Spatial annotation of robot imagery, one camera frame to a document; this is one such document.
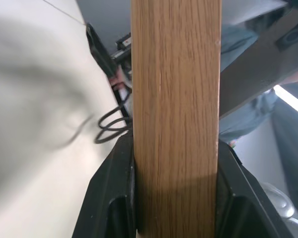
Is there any person in blue clothes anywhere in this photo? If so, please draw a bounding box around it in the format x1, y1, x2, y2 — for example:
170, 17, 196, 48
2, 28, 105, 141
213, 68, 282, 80
220, 23, 280, 141

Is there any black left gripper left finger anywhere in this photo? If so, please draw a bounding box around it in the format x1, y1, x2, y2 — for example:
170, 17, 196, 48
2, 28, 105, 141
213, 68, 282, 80
73, 133, 138, 238

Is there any black looped cable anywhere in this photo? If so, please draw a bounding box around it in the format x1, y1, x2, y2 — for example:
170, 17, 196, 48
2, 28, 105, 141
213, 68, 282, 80
94, 106, 131, 145

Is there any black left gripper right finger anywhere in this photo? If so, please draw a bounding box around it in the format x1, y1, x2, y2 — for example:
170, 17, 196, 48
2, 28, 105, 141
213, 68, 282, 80
215, 141, 283, 238

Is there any black machine with red dot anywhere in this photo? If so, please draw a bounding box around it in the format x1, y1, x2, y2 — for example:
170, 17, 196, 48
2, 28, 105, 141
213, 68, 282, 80
110, 31, 133, 65

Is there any silver robot body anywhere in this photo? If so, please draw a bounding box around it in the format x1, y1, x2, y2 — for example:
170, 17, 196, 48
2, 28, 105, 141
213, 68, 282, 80
259, 181, 298, 220

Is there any wooden plank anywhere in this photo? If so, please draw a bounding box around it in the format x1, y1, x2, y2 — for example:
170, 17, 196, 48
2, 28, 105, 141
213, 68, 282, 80
130, 0, 298, 238

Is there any black bar at table edge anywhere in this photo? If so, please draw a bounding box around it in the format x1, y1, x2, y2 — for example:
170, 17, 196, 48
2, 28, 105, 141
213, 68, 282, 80
85, 23, 118, 78

